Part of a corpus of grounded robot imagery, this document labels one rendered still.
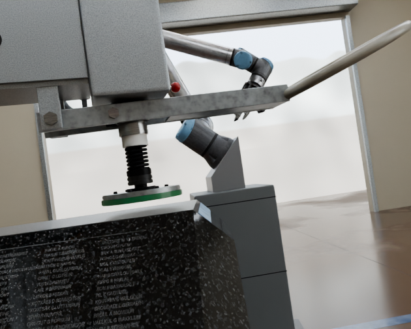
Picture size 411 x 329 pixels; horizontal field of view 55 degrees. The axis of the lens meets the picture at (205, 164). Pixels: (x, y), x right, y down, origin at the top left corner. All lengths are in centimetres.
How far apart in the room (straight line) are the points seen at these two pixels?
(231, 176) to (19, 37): 126
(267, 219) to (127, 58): 118
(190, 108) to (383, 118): 592
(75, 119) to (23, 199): 522
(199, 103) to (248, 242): 102
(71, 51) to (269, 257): 136
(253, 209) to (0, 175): 488
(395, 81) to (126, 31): 627
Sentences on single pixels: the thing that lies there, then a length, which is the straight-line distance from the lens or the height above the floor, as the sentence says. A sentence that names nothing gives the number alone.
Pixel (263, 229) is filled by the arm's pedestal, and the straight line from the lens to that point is 196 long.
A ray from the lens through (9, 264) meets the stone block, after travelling 98.
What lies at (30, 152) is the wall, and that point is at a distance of 622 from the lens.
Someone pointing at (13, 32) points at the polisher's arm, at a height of 134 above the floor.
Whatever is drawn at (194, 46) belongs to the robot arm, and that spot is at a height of 158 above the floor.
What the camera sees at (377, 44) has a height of 122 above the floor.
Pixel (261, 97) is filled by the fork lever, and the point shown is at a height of 114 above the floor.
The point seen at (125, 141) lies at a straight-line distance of 108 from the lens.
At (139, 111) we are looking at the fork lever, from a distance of 106.
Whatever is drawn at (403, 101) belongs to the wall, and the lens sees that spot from 709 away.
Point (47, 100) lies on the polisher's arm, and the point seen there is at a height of 118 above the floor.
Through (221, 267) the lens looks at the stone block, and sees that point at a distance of 87.
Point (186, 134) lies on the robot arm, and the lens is 203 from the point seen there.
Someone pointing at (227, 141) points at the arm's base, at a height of 110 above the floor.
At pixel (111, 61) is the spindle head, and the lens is 103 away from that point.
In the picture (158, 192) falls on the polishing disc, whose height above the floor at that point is 92.
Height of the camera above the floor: 95
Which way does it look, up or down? 1 degrees up
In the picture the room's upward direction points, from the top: 8 degrees counter-clockwise
